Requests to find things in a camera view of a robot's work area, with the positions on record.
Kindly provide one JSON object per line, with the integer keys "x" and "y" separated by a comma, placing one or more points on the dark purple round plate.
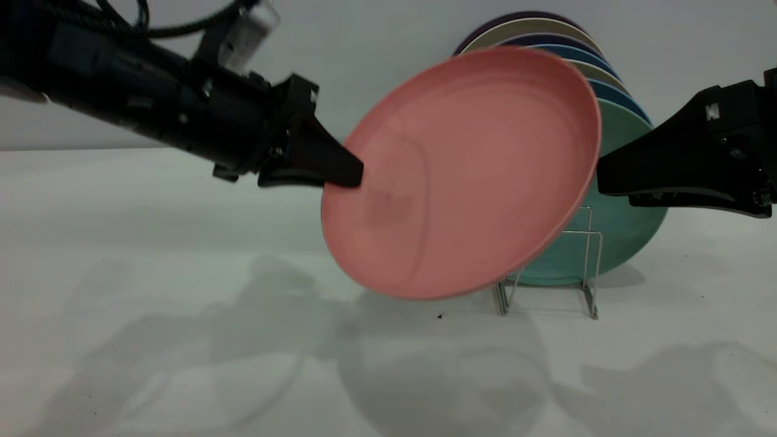
{"x": 546, "y": 39}
{"x": 516, "y": 16}

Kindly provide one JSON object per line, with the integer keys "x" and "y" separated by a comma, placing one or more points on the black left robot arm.
{"x": 91, "y": 73}

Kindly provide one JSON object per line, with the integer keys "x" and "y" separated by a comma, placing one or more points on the beige round plate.
{"x": 607, "y": 73}
{"x": 522, "y": 28}

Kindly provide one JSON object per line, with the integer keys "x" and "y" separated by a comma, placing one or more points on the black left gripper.
{"x": 230, "y": 121}

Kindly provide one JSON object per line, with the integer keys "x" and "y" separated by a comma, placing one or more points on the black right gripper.
{"x": 770, "y": 133}

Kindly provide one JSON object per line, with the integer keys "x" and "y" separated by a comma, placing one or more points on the green round plate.
{"x": 607, "y": 243}

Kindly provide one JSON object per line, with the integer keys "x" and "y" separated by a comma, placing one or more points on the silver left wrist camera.
{"x": 246, "y": 36}

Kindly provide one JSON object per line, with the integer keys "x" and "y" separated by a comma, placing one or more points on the blue round plate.
{"x": 576, "y": 53}
{"x": 619, "y": 97}

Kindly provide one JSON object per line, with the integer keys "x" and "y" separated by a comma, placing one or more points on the pink round plate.
{"x": 473, "y": 170}

